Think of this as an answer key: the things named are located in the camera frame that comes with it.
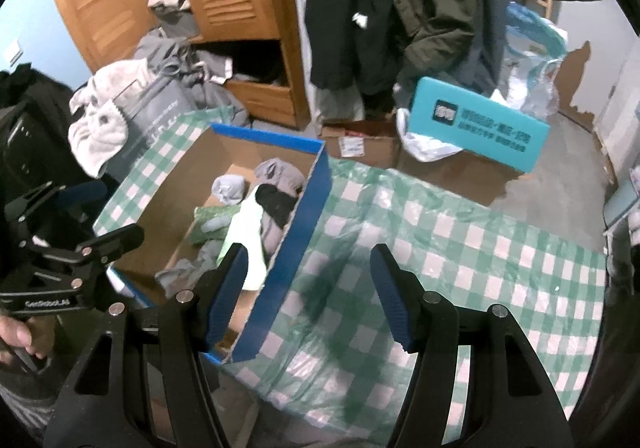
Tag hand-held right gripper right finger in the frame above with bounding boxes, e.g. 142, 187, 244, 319
369, 243, 571, 448

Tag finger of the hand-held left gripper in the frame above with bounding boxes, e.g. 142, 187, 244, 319
70, 223, 146, 274
47, 179, 110, 211

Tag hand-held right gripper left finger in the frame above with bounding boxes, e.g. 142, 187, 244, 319
44, 242, 250, 448

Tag light green cloth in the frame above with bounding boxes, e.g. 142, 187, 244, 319
217, 198, 268, 291

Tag green glitter cloth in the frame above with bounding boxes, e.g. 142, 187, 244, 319
190, 205, 242, 245

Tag blue-rimmed cardboard box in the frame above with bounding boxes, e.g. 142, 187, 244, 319
107, 123, 333, 364

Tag black sock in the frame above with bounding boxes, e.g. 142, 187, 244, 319
255, 185, 301, 229

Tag light grey sock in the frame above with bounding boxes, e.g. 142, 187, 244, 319
211, 175, 247, 204

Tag dark grey garment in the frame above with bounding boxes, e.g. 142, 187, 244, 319
252, 157, 307, 259
465, 0, 511, 94

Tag person's left hand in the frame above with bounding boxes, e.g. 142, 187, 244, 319
0, 315, 56, 359

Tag white towel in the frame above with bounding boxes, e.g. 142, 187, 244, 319
67, 61, 151, 179

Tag green checkered tablecloth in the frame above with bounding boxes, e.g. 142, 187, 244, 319
92, 108, 608, 448

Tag dark cloth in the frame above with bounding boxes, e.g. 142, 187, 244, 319
0, 63, 101, 229

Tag grey printed tote bag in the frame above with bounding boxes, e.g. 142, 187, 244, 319
107, 76, 196, 184

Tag closed brown cardboard box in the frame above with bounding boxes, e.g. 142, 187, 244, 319
397, 148, 523, 206

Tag open brown cardboard box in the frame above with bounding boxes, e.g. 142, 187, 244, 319
320, 121, 401, 169

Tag white plastic bag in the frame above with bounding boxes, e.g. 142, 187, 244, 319
395, 108, 463, 163

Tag grey hoodie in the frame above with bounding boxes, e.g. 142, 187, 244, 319
132, 28, 251, 129

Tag teal shoe box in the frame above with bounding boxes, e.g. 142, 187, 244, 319
404, 77, 551, 174

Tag light blue bin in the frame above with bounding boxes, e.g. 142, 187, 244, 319
602, 178, 640, 234

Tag blue clear plastic bag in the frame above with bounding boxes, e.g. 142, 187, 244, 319
492, 1, 568, 116

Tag white hanging garment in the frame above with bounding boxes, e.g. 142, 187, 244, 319
287, 0, 366, 124

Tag olive green hanging jacket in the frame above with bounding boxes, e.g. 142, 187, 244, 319
385, 0, 486, 84

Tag black hanging coat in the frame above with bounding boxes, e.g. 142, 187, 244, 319
305, 0, 401, 94

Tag dark grey hanging garment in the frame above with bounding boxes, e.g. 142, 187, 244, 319
465, 0, 511, 94

